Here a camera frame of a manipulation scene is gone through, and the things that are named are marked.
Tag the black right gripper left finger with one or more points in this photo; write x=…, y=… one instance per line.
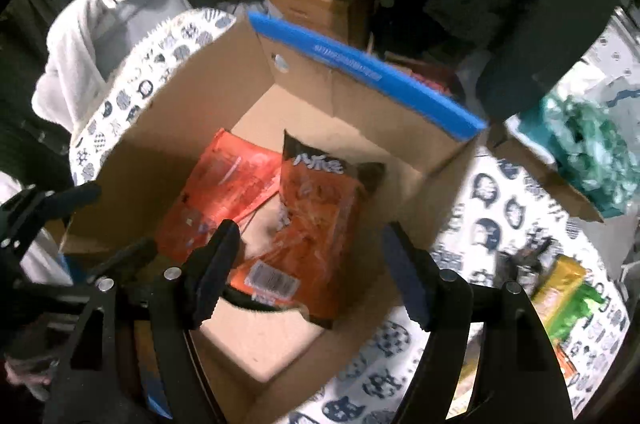
x=130, y=357

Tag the person's left hand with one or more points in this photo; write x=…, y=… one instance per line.
x=35, y=376

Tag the grey white fleece clothing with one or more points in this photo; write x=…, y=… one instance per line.
x=89, y=38

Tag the black snack bar wrapper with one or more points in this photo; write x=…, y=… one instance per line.
x=524, y=267

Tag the cat pattern tablecloth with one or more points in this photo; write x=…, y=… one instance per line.
x=503, y=204

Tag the gold foil snack bag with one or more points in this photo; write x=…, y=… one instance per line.
x=565, y=277

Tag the teal green plastic bag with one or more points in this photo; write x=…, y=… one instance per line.
x=588, y=149

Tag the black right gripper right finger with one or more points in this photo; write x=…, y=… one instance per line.
x=518, y=378

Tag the green snack bag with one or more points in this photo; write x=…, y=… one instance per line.
x=582, y=304

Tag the orange black chip bag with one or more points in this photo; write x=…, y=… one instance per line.
x=303, y=267

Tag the red snack bag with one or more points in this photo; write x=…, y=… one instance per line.
x=231, y=179

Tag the cardboard box with blue edge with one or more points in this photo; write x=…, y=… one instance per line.
x=362, y=145

